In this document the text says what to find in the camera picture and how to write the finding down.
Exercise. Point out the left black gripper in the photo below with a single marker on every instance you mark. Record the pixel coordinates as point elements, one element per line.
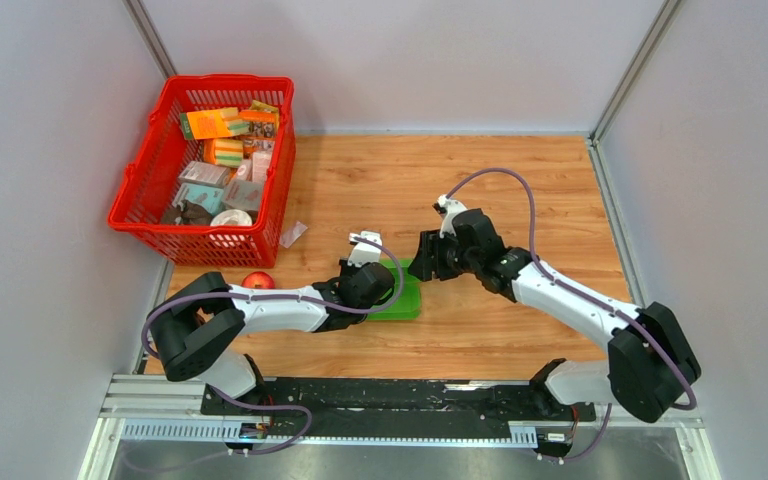
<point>346,268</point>

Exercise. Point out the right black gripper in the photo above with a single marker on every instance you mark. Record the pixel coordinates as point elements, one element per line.
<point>424,265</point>

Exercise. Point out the green paper box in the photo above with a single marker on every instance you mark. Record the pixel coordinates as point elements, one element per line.
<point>408,306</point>

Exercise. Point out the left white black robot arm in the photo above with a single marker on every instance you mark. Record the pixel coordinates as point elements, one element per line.
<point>192,332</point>

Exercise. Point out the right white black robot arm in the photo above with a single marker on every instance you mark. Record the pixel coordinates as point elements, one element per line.
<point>650,365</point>

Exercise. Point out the clear plastic wrapper scrap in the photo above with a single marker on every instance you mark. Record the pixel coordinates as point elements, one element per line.
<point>292,234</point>

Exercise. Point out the red apple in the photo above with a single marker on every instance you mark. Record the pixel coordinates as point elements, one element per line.
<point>258,280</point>

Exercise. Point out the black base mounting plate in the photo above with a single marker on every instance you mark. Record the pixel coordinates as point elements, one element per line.
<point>417,409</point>

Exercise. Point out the white tape roll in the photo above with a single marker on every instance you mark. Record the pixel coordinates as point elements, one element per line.
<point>232,217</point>

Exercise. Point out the grey pink carton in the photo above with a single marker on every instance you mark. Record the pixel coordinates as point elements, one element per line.
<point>243,195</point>

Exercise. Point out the teal small carton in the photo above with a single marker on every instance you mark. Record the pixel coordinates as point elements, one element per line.
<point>208,197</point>

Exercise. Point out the striped sponge stack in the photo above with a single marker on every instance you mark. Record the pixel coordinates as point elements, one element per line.
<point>226,152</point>

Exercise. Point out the grey small carton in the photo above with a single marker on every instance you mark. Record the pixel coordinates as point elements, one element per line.
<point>205,174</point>

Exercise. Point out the orange sponge pack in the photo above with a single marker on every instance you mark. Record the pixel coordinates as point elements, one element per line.
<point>212,124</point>

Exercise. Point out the red plastic basket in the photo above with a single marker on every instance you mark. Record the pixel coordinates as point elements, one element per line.
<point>150,182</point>

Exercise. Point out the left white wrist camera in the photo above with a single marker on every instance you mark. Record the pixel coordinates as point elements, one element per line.
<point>365,248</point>

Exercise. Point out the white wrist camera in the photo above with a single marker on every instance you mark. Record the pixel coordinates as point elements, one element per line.
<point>448,208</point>
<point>365,248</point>

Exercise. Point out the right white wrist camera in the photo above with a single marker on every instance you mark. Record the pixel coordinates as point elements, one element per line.
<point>448,208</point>

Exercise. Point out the aluminium frame rail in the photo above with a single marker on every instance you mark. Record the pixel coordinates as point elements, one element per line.
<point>149,408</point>

